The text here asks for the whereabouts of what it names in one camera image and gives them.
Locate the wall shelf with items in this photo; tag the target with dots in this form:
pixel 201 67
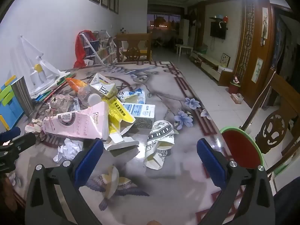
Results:
pixel 219 18

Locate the window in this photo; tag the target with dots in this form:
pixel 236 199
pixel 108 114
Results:
pixel 164 21

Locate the red bin with green rim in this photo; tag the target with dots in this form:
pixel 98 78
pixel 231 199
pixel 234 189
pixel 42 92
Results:
pixel 241 147

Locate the stack of thin books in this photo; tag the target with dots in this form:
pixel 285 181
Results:
pixel 50 92

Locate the small white table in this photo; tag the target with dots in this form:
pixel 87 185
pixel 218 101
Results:
pixel 184 46

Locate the blue box with green tabs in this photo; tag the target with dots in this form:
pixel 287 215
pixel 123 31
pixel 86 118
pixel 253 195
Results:
pixel 10 107

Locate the tall hanging scroll picture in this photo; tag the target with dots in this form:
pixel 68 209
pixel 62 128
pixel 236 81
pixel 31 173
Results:
pixel 264 25

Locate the yellow torn cardboard box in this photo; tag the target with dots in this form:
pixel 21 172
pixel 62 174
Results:
pixel 117 114

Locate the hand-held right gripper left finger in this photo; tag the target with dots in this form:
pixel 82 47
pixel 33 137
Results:
pixel 89 160

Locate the orange snack wrapper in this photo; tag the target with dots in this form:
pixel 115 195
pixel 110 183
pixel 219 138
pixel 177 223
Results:
pixel 76 84

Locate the crushed printed paper cup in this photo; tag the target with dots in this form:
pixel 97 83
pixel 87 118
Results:
pixel 159 133

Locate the green basket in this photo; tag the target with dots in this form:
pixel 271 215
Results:
pixel 203 49

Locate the short hanging scroll picture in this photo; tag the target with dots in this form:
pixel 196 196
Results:
pixel 257 70

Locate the red white wrapper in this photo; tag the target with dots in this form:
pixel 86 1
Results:
pixel 35 127

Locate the low television cabinet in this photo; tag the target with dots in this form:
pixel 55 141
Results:
pixel 211 65

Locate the plain wooden chair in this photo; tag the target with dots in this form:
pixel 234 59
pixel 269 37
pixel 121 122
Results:
pixel 133 39

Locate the tissue box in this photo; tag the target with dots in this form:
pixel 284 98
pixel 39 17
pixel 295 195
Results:
pixel 237 98

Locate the white standing air conditioner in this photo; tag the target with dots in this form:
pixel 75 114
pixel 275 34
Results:
pixel 185 31

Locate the wooden lattice partition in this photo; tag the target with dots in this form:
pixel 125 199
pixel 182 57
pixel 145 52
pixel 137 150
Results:
pixel 255 51

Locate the white desk lamp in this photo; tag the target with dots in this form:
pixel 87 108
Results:
pixel 45 69

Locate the white book rack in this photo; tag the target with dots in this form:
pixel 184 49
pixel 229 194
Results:
pixel 103 48

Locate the clear plastic bottle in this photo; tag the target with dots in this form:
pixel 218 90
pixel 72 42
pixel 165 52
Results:
pixel 90 96

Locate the red cloth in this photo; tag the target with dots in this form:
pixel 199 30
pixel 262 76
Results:
pixel 79 49

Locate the green plastic container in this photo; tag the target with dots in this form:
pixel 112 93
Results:
pixel 282 170

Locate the dark patterned curtain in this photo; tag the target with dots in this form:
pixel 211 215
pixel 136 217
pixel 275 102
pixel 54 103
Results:
pixel 286 46

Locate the blue white packet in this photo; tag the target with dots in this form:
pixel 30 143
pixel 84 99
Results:
pixel 134 96

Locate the wall television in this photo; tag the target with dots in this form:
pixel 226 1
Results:
pixel 218 30

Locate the white tissue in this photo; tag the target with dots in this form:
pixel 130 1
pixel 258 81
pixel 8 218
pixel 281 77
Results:
pixel 69 148

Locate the small framed picture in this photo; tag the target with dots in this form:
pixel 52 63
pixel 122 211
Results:
pixel 226 59

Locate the carved wooden chair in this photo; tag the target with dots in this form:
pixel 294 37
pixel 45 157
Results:
pixel 281 91

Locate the grey wrapper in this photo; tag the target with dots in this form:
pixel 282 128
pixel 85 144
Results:
pixel 62 103

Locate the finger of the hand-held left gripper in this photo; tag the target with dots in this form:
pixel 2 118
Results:
pixel 23 141
pixel 10 133

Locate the grey striped box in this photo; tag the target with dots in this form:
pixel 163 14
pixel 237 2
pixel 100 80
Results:
pixel 22 93

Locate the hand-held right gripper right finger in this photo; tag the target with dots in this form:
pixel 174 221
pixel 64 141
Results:
pixel 211 161

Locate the white carton with blue label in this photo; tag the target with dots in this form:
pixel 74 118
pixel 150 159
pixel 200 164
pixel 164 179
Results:
pixel 140 113

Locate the cream drink carton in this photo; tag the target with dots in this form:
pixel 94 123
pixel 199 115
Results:
pixel 103 84

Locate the yellow seat cushion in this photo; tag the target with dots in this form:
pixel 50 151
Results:
pixel 146 51

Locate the pink milk carton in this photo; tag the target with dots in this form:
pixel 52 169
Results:
pixel 79 121

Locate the person's dark trouser leg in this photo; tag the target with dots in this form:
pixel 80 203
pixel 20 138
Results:
pixel 288 204

